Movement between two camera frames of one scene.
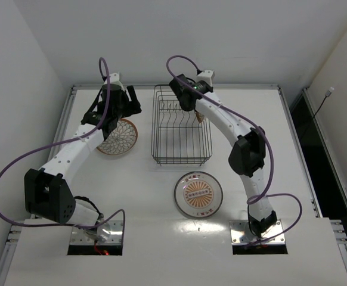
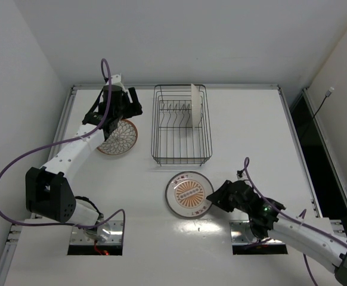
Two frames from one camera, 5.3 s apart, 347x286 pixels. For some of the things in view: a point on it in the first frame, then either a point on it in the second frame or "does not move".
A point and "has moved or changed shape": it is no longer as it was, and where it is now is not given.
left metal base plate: [80, 236] does not move
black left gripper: [132, 105] does not move
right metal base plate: [241, 234] does not move
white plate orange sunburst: [198, 194] has moved or changed shape
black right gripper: [186, 103] to [225, 194]
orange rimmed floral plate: [121, 140] does not move
